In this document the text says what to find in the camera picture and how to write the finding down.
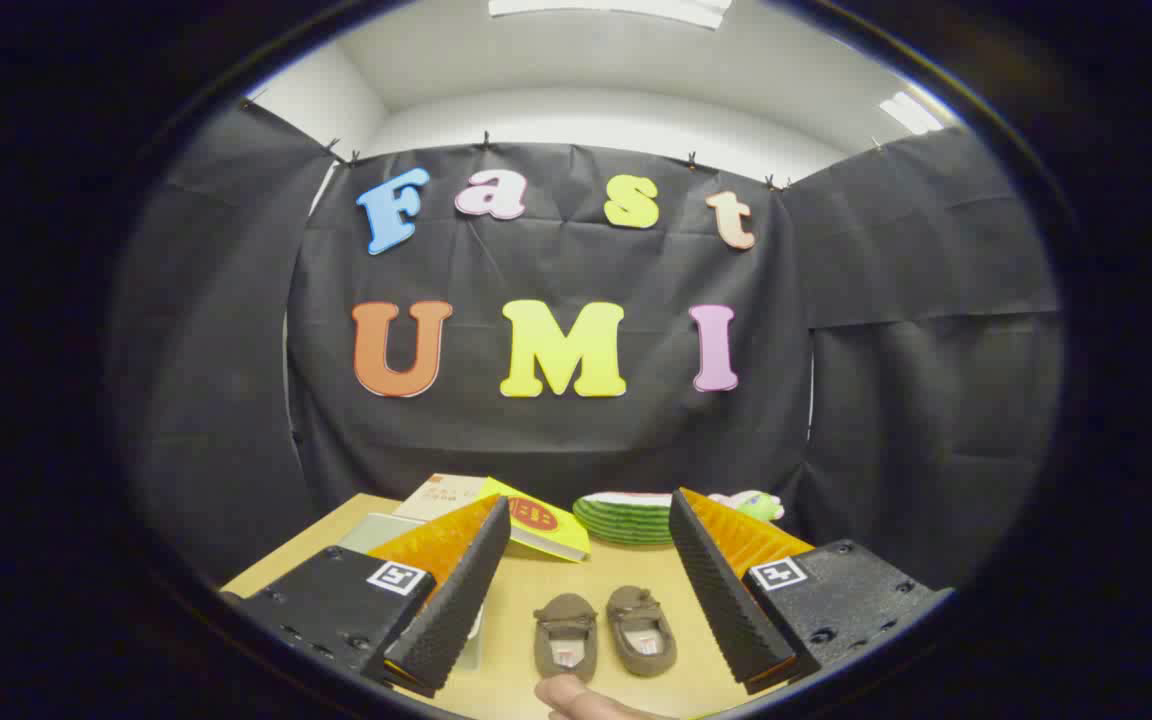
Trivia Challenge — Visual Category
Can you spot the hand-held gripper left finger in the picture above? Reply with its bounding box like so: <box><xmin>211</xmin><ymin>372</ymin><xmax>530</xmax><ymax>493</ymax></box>
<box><xmin>219</xmin><ymin>495</ymin><xmax>513</xmax><ymax>699</ymax></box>

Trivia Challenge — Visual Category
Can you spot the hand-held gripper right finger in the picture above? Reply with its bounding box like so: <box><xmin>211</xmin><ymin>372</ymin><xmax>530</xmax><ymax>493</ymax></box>
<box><xmin>668</xmin><ymin>487</ymin><xmax>957</xmax><ymax>696</ymax></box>

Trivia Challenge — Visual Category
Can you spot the brown fuzzy shoe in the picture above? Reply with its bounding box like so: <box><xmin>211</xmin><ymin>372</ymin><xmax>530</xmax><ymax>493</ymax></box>
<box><xmin>606</xmin><ymin>586</ymin><xmax>678</xmax><ymax>678</ymax></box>
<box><xmin>534</xmin><ymin>593</ymin><xmax>599</xmax><ymax>684</ymax></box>

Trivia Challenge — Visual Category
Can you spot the white fabric storage box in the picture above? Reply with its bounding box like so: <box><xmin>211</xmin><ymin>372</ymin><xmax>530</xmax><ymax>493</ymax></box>
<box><xmin>339</xmin><ymin>512</ymin><xmax>485</xmax><ymax>673</ymax></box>

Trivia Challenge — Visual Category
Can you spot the pink and green plush toy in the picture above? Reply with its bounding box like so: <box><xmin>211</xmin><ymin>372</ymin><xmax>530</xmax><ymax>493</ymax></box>
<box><xmin>706</xmin><ymin>489</ymin><xmax>786</xmax><ymax>523</ymax></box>

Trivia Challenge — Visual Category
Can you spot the beige book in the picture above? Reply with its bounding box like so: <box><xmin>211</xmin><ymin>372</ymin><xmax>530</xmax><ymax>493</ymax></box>
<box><xmin>393</xmin><ymin>473</ymin><xmax>489</xmax><ymax>523</ymax></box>

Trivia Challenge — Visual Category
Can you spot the watermelon slice plush toy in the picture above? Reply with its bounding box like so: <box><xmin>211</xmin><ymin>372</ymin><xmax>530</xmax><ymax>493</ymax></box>
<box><xmin>572</xmin><ymin>490</ymin><xmax>677</xmax><ymax>547</ymax></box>

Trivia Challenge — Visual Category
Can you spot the yellow book with red circle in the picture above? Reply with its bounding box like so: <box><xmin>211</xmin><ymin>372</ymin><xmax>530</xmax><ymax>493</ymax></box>
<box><xmin>476</xmin><ymin>477</ymin><xmax>592</xmax><ymax>563</ymax></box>

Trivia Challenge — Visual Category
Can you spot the black backdrop cloth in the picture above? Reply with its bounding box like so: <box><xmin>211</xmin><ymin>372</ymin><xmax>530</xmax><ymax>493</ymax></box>
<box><xmin>106</xmin><ymin>100</ymin><xmax>1067</xmax><ymax>591</ymax></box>

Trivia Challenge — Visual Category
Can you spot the small ceiling light panel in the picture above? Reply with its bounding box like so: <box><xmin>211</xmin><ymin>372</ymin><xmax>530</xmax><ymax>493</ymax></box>
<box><xmin>879</xmin><ymin>91</ymin><xmax>945</xmax><ymax>136</ymax></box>

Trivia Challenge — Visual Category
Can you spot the long ceiling light panel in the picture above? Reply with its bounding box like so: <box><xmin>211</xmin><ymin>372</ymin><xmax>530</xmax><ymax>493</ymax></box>
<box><xmin>488</xmin><ymin>0</ymin><xmax>734</xmax><ymax>30</ymax></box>

